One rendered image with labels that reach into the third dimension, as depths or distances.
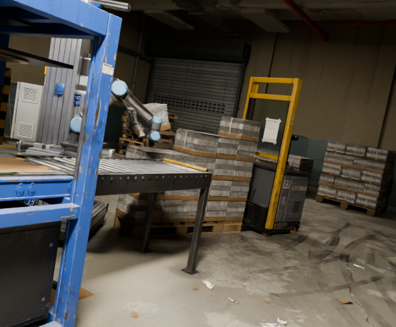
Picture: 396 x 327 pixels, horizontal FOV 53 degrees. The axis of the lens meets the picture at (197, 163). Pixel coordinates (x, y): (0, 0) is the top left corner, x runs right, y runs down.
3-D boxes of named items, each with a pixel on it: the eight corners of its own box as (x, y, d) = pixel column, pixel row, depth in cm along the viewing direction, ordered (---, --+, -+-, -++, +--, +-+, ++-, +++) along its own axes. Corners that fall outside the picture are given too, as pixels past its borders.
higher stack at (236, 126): (200, 223, 469) (220, 115, 457) (219, 222, 488) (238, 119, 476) (222, 233, 440) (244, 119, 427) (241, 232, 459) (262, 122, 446)
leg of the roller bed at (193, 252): (188, 268, 317) (204, 186, 310) (194, 271, 313) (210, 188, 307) (185, 270, 312) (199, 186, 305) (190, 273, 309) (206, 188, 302)
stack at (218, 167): (112, 226, 395) (125, 144, 387) (201, 223, 470) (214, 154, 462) (131, 239, 366) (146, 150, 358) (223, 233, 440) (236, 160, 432)
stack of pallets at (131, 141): (145, 154, 1163) (152, 109, 1150) (171, 160, 1117) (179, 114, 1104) (115, 152, 1047) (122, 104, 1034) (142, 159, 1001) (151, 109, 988)
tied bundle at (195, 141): (172, 149, 423) (175, 128, 420) (193, 152, 442) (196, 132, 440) (194, 156, 394) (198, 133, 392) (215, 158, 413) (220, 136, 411)
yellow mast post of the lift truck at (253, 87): (224, 211, 517) (250, 76, 499) (229, 211, 522) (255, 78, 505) (229, 213, 510) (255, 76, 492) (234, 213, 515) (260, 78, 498)
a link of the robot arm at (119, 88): (79, 135, 314) (131, 89, 315) (76, 136, 299) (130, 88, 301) (69, 124, 311) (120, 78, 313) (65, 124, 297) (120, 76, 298)
